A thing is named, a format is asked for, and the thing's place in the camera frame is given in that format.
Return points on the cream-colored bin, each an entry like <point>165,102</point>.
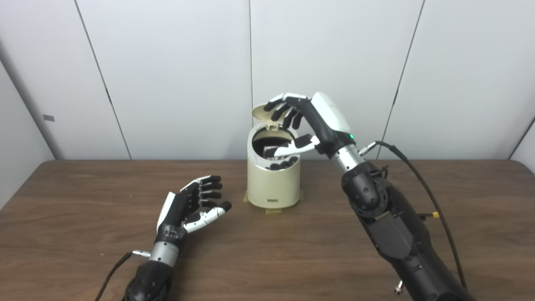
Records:
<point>273,186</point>

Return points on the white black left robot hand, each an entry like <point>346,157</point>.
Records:
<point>175,213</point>

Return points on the small grey wall tag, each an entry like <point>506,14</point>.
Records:
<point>49,118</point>

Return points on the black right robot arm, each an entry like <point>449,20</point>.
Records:
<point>393,230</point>

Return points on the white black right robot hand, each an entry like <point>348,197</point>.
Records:
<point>328,119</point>

